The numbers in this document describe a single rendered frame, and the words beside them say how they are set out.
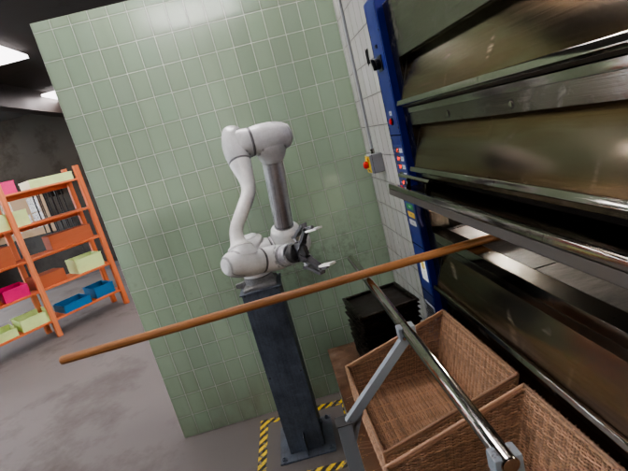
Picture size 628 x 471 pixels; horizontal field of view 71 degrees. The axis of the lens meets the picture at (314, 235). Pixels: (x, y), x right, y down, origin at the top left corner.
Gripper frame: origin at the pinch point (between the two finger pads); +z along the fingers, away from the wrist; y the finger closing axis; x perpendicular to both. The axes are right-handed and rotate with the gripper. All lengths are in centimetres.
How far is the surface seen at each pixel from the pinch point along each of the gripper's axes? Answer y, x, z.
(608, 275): 10, 28, 95
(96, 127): -98, 14, -132
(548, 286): 26, -11, 66
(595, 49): -22, 14, 98
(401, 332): 23, 20, 42
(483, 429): 29, 44, 76
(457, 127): -21, -34, 44
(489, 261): 22, -25, 44
